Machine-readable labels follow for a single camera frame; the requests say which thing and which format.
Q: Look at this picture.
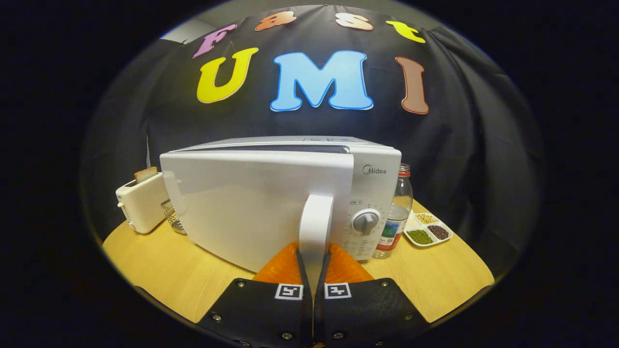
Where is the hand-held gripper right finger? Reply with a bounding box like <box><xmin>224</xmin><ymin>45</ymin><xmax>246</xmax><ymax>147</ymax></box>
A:
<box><xmin>313</xmin><ymin>243</ymin><xmax>431</xmax><ymax>348</ymax></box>

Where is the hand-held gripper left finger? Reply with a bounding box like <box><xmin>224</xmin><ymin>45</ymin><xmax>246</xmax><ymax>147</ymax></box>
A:
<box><xmin>196</xmin><ymin>242</ymin><xmax>315</xmax><ymax>348</ymax></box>

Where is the white microwave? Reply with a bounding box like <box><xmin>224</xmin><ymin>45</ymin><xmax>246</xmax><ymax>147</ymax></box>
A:
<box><xmin>160</xmin><ymin>136</ymin><xmax>402</xmax><ymax>290</ymax></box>

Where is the clear plastic water bottle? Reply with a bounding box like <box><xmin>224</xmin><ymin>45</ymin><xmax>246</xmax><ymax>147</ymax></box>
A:
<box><xmin>372</xmin><ymin>163</ymin><xmax>414</xmax><ymax>259</ymax></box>

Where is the white divided bean tray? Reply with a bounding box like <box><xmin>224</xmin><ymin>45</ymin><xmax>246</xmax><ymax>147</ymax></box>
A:
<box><xmin>403</xmin><ymin>211</ymin><xmax>453</xmax><ymax>248</ymax></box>

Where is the white toaster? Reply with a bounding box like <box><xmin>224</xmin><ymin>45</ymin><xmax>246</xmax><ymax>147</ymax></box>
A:
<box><xmin>115</xmin><ymin>172</ymin><xmax>170</xmax><ymax>234</ymax></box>

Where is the toast slice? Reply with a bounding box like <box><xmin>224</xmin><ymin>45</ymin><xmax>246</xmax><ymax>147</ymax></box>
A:
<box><xmin>134</xmin><ymin>166</ymin><xmax>159</xmax><ymax>184</ymax></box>

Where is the wire mesh basket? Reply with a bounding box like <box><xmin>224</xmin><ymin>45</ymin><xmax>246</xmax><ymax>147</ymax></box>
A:
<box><xmin>161</xmin><ymin>199</ymin><xmax>187</xmax><ymax>236</ymax></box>

